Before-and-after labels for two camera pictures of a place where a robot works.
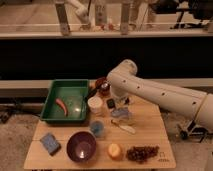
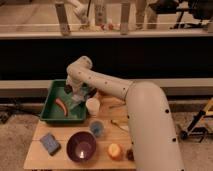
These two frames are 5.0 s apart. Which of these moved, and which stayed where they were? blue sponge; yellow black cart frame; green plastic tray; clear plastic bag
Moved: clear plastic bag
Stayed: yellow black cart frame; green plastic tray; blue sponge
